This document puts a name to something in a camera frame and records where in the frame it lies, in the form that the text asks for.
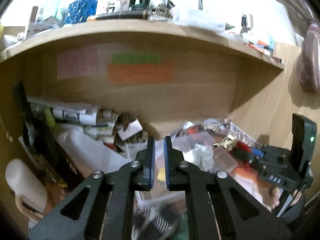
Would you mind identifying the black patterned cloth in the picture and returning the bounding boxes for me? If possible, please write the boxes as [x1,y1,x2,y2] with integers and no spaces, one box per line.
[131,206,181,239]

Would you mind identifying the person's right hand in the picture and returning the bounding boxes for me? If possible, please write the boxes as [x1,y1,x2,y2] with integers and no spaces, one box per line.
[268,186,303,210]

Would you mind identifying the clear plastic storage bin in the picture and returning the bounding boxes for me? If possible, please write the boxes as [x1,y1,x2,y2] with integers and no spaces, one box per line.
[125,132,239,173]

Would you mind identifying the pink sticky note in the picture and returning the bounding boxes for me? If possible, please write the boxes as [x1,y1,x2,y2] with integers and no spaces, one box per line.
[56,45,99,80]

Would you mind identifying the orange sticky note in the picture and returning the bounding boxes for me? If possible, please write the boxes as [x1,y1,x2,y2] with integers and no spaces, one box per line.
[107,63,174,85]

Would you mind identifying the white plastic container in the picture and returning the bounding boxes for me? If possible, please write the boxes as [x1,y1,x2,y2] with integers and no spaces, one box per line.
[53,124,128,178]

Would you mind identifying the dark glass bottle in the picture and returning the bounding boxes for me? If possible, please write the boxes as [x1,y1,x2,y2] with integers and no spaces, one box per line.
[13,81,77,187]

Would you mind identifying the gold fabric pouch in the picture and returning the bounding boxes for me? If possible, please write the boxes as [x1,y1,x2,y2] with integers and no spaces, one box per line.
[213,134,239,151]

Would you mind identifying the white mug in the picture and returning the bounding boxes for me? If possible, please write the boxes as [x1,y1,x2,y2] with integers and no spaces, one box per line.
[5,158,47,222]

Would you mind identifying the pink hanging bag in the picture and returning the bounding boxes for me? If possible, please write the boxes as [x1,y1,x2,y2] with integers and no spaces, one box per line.
[297,23,319,94]

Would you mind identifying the red fabric pouch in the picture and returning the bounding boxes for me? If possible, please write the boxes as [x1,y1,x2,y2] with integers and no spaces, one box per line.
[231,141,254,164]

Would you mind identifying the wooden shelf board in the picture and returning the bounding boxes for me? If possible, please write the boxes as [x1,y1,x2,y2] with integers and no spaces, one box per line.
[1,20,285,70]

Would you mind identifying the white cloth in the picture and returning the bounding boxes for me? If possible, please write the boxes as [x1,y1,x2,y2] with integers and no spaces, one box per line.
[183,145,214,172]

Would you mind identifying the rolled newspaper stack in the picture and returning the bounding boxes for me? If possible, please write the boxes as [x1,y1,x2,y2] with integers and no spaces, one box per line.
[27,96,118,127]

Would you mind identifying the green sticky note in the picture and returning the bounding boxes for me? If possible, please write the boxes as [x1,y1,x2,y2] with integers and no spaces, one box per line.
[112,54,162,64]

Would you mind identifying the small white cardboard box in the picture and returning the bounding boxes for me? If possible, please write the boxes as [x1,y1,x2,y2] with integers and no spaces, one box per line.
[117,119,143,141]

